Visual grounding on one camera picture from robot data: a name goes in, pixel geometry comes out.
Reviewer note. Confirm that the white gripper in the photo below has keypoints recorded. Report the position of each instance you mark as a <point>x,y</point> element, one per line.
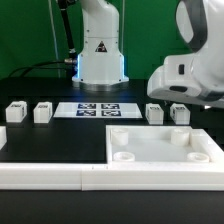
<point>173,81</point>

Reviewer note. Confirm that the white square tabletop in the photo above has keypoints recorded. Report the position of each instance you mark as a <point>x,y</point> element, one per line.
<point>161,144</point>

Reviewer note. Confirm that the white U-shaped fence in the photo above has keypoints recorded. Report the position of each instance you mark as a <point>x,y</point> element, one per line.
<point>112,176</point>

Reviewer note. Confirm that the white sheet with tags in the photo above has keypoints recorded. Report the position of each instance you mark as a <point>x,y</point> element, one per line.
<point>97,110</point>

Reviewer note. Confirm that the thin white pole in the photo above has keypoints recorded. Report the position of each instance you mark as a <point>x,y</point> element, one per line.
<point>54,35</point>

